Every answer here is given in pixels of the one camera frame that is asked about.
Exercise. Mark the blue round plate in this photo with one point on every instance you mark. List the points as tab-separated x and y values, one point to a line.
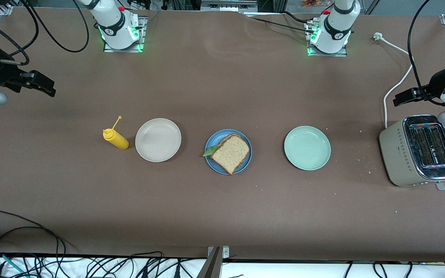
213	164

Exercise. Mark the beige chrome toaster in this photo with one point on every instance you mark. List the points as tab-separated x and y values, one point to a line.
398	154

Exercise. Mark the metal table edge bracket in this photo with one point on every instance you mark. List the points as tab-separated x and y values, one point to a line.
215	266

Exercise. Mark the green lettuce leaf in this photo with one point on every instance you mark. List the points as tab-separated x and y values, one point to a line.
209	151

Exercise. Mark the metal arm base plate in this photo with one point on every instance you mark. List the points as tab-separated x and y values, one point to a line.
110	50
323	55

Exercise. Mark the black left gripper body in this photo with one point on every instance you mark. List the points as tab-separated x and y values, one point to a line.
435	84

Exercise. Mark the yellow squeeze bottle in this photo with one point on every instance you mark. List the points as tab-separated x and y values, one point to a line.
116	139

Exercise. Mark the orange food pile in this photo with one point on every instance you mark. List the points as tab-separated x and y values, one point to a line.
311	3

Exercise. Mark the beige round plate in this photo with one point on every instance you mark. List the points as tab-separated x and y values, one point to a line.
158	140

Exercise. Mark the toasted brown bread slice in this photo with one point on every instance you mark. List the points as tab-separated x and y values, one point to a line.
230	154

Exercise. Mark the pale green round plate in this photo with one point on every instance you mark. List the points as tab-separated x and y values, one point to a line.
307	148

